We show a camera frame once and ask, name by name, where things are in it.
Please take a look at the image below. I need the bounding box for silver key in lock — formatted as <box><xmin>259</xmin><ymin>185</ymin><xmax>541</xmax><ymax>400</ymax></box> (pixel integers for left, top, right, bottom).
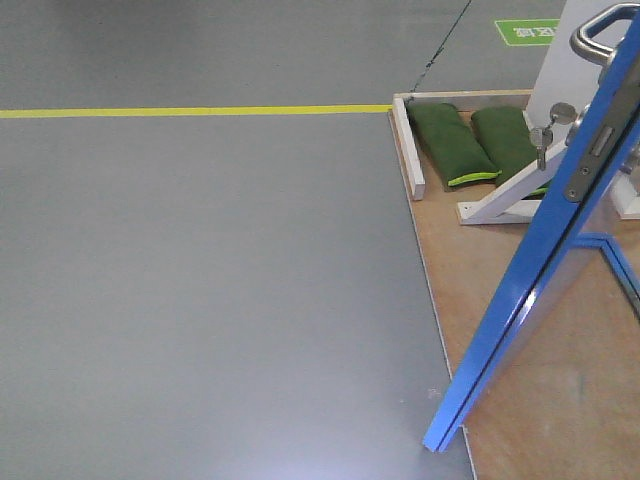
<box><xmin>529</xmin><ymin>102</ymin><xmax>577</xmax><ymax>171</ymax></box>

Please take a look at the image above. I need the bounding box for green sandbag far left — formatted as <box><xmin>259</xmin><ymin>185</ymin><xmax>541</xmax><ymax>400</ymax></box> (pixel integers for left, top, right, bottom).
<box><xmin>407</xmin><ymin>103</ymin><xmax>502</xmax><ymax>188</ymax></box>

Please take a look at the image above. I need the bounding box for wooden platform board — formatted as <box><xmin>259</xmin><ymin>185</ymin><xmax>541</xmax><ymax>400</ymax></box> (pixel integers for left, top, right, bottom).
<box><xmin>387</xmin><ymin>89</ymin><xmax>640</xmax><ymax>480</ymax></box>

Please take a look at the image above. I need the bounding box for white wooden edge bar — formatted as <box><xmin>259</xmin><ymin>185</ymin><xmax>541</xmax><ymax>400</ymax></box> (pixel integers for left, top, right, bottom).
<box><xmin>390</xmin><ymin>95</ymin><xmax>426</xmax><ymax>201</ymax></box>

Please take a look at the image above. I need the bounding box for silver door lever handle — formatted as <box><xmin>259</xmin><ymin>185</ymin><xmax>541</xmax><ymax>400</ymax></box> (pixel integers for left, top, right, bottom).
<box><xmin>570</xmin><ymin>2</ymin><xmax>639</xmax><ymax>67</ymax></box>

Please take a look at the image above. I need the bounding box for green floor sign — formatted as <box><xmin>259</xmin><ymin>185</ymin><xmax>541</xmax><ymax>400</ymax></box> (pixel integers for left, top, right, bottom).
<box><xmin>494</xmin><ymin>19</ymin><xmax>560</xmax><ymax>47</ymax></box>

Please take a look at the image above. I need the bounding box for white partition panel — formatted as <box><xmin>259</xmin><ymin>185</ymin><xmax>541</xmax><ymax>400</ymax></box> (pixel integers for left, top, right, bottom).
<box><xmin>522</xmin><ymin>0</ymin><xmax>640</xmax><ymax>219</ymax></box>

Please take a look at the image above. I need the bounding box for white triangular wooden brace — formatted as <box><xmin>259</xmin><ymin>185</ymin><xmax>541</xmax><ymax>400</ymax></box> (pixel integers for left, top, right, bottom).
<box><xmin>457</xmin><ymin>143</ymin><xmax>567</xmax><ymax>226</ymax></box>

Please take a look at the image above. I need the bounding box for blue framed glass door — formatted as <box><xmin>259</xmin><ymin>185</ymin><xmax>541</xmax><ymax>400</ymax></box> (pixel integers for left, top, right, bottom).
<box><xmin>423</xmin><ymin>12</ymin><xmax>639</xmax><ymax>452</ymax></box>

